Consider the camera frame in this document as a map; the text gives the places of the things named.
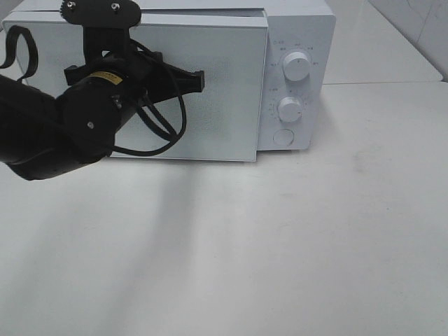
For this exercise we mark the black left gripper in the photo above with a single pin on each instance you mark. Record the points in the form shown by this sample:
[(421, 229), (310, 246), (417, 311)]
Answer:
[(161, 80)]

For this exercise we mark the white microwave door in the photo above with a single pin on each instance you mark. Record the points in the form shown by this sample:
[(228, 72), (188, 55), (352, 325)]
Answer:
[(227, 45)]

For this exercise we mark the white microwave oven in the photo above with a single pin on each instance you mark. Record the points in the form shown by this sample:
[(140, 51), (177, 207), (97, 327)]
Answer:
[(305, 26)]

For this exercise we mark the round white door button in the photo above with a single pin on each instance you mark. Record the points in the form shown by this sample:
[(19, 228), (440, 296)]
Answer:
[(283, 137)]

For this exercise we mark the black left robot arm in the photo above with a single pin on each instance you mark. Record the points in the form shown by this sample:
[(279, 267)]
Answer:
[(44, 136)]

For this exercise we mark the white lower microwave knob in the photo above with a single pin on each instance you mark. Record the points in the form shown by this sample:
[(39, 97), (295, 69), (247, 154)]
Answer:
[(290, 109)]

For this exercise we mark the white microwave knob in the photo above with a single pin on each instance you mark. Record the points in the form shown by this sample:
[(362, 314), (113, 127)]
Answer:
[(290, 109), (296, 66)]

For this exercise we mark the white upper microwave knob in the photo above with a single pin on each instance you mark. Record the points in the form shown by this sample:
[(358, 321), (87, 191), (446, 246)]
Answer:
[(296, 66)]

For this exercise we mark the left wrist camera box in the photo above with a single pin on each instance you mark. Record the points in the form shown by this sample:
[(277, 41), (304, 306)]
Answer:
[(105, 25)]

